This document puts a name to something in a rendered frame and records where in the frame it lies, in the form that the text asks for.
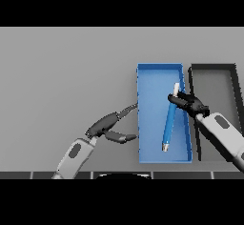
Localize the dark right robot hand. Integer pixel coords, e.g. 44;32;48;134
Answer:
167;91;211;119

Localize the dark left robot hand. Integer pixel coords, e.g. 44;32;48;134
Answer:
85;102;139;145

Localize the blue pipe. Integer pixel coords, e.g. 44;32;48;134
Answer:
161;82;181;153

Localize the dark grey bin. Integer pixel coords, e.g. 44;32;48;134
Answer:
188;63;244;162

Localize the blue bin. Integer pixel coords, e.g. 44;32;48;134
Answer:
136;63;193;164

